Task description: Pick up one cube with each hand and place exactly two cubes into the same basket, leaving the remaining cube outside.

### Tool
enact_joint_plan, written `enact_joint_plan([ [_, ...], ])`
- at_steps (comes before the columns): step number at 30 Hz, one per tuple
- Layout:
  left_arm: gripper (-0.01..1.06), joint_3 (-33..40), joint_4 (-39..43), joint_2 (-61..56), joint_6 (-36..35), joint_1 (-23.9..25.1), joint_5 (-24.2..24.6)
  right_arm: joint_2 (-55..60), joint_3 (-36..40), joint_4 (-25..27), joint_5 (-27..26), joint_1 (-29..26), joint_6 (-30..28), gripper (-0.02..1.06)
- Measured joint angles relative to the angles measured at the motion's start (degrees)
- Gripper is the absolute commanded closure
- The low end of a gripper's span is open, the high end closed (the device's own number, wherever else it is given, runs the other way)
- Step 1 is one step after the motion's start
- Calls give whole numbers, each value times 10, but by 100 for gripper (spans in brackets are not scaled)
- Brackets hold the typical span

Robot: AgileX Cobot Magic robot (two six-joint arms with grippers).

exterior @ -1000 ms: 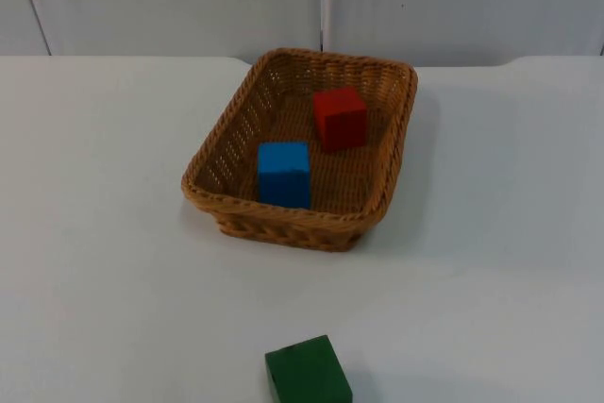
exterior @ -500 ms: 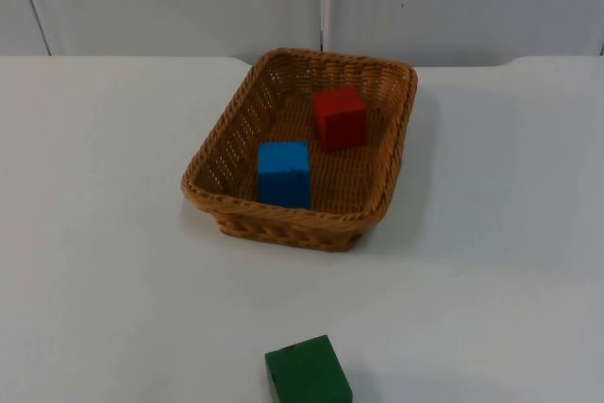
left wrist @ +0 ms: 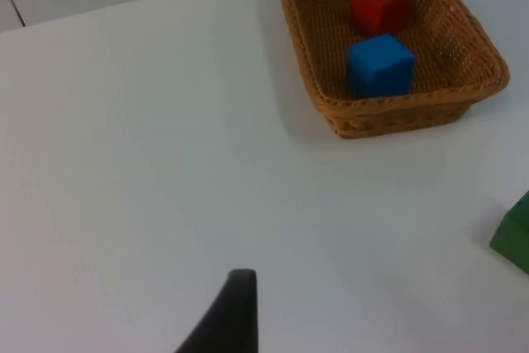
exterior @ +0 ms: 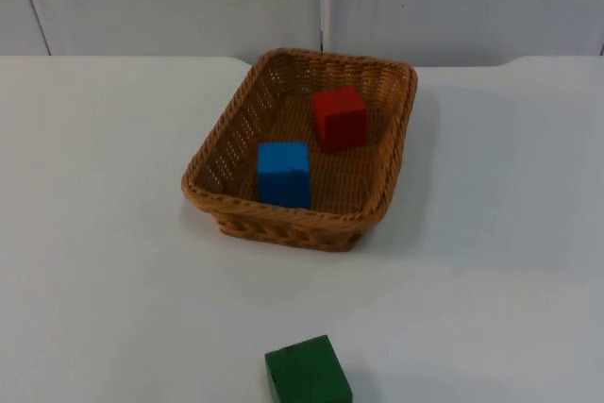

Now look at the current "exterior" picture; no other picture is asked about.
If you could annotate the blue cube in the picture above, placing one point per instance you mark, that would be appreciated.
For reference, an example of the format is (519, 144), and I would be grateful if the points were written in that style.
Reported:
(283, 174)

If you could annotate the pale brown wicker basket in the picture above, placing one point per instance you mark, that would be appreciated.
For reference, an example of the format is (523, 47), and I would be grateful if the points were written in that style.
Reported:
(349, 190)

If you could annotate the green cube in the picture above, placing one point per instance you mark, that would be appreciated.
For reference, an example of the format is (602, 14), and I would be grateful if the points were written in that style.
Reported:
(307, 372)

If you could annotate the red cube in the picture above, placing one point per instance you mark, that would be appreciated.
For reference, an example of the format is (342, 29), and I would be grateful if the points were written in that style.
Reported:
(340, 117)

